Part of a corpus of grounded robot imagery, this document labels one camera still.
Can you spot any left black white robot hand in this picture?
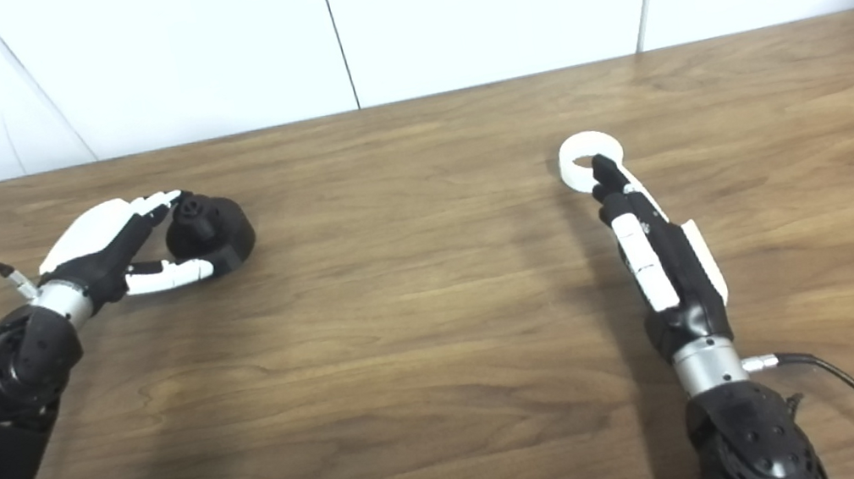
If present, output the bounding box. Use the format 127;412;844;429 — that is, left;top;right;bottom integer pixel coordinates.
29;184;219;317

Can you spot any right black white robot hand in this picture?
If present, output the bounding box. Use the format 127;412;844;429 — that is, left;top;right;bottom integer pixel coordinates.
587;137;739;371

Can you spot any round black plastic part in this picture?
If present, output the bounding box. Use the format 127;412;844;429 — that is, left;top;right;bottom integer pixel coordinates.
159;184;262;284

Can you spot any white toothed ring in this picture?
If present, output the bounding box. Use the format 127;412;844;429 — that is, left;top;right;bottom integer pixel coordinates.
554;126;630;197

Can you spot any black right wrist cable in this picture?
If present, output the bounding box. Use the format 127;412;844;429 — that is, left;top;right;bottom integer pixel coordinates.
741;340;854;479

